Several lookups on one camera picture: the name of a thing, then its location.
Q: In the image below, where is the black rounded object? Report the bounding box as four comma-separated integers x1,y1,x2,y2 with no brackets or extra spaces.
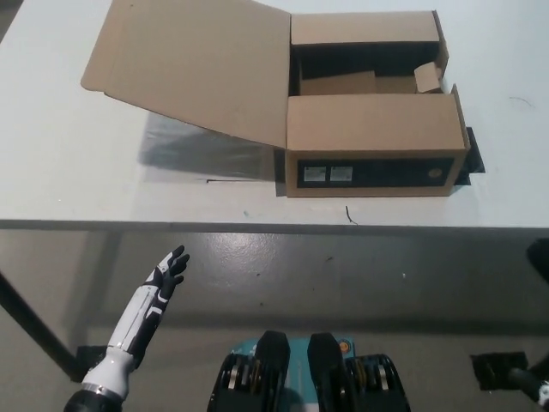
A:
526,239,549,281

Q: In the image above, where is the black floor tape patch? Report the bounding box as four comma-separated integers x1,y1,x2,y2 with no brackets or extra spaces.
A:
75,344,111,382
470,351,529,391

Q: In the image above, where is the black diagonal table leg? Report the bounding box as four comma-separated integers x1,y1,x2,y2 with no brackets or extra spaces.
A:
0,270,89,383

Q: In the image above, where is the brown cardboard storage box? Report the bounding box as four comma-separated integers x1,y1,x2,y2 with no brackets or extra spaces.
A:
80,0,473,198

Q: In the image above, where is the small folded cardboard insert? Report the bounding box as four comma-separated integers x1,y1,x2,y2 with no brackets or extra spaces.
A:
413,61,445,94

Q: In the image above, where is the transparent plastic film sheet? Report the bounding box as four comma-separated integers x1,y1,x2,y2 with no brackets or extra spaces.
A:
141,114,285,184

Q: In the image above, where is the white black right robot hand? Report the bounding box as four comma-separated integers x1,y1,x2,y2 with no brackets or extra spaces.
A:
509,366,549,405

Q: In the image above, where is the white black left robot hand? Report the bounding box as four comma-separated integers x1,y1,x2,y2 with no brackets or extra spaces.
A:
80,245,191,398

